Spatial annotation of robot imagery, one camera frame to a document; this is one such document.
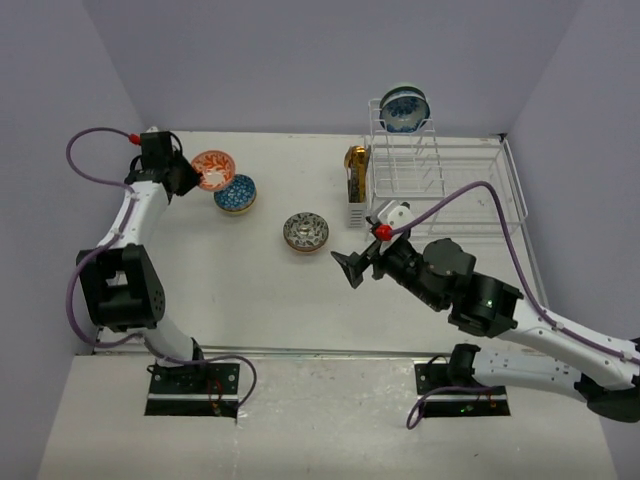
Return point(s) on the teal rim back bowl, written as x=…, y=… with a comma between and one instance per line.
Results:
x=404, y=87

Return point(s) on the blue triangle pattern bowl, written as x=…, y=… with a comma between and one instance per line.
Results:
x=242, y=190

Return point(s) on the aluminium table edge rail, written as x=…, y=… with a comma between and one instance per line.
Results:
x=126, y=278

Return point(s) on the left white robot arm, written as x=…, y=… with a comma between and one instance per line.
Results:
x=170, y=346

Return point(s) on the blue floral bowl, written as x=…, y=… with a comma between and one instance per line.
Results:
x=404, y=112

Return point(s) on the pink rim bowl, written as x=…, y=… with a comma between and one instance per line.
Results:
x=216, y=168

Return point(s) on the white perforated cutlery holder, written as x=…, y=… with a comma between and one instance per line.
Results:
x=356, y=212

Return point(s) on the gold utensil in holder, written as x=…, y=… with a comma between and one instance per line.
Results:
x=356, y=165

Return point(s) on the white wire dish rack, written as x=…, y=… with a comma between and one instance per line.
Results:
x=422, y=168

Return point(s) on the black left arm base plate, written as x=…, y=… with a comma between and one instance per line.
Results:
x=194, y=391

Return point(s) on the dark rim bowl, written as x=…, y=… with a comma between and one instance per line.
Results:
x=306, y=228

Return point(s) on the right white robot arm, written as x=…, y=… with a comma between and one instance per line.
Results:
x=572, y=360

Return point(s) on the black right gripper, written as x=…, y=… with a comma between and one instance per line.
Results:
x=354, y=263

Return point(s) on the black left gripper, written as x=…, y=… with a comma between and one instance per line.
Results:
x=192, y=176

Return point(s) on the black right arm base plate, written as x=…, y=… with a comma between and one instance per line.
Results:
x=460, y=395

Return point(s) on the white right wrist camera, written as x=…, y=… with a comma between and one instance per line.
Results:
x=394, y=216

